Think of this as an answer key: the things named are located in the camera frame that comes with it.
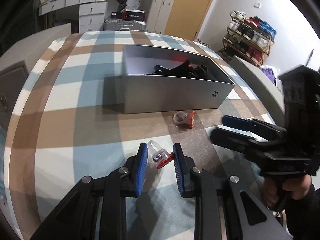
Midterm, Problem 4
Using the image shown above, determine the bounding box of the black hair claw clip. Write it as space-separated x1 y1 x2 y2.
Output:
192 65 208 80

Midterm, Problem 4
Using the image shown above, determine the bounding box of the silver flat suitcase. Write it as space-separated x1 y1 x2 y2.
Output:
104 18 146 31

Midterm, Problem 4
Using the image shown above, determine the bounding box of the white drawer desk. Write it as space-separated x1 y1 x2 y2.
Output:
39 0 108 33

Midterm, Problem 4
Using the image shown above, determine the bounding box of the grey open cardboard box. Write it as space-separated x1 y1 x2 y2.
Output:
102 44 235 115

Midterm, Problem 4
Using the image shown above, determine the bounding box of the red clear toy ring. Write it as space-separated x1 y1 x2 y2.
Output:
172 110 196 130

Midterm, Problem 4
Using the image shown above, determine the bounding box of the wooden door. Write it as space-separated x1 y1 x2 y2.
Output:
164 0 212 41

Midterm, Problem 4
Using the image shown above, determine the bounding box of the long black banana clip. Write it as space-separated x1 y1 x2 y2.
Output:
148 60 193 77

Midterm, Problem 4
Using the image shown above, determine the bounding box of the person's right hand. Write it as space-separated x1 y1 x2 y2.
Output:
262 174 316 208

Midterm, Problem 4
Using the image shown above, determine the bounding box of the red white toy ring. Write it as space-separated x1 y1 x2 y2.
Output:
146 140 175 169

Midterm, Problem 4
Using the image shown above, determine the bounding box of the black box on suitcase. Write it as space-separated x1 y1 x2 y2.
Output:
111 9 146 21

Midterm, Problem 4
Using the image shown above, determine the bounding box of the wooden shoe rack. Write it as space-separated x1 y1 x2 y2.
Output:
218 10 277 67

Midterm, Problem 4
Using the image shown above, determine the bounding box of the plaid checkered tablecloth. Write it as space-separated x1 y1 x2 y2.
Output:
2 31 273 239

